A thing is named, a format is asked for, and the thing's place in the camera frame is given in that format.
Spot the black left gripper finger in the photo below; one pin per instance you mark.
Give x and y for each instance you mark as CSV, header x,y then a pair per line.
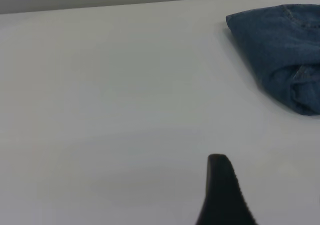
x,y
222,197

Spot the blue denim shorts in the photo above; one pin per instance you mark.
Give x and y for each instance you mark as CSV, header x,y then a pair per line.
x,y
275,47

